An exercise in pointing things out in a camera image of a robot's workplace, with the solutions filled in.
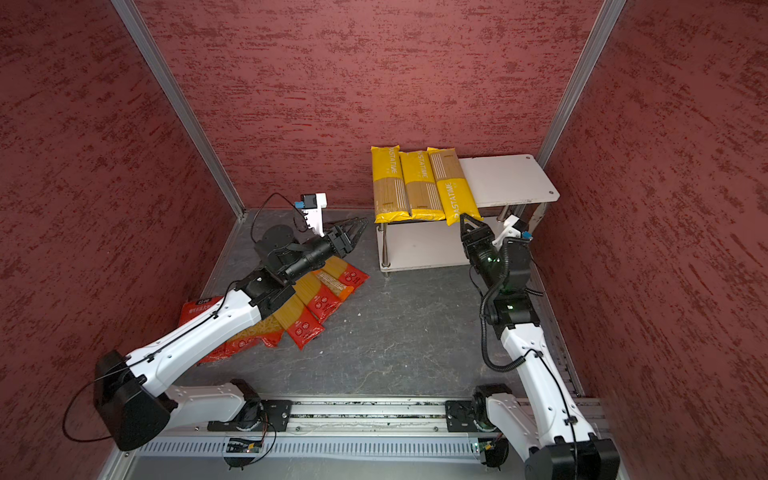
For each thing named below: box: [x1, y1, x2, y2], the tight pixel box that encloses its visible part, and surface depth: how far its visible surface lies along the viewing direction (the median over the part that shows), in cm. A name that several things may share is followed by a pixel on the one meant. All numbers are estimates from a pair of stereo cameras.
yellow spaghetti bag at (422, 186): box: [398, 150, 446, 220], surface depth 79 cm
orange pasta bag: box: [312, 269, 355, 301], surface depth 97 cm
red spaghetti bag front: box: [274, 294, 326, 351], surface depth 87 cm
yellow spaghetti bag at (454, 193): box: [427, 147, 484, 226], surface depth 79 cm
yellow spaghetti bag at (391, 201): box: [370, 145, 412, 224], surface depth 78 cm
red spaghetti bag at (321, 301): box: [293, 271, 342, 325], surface depth 90 cm
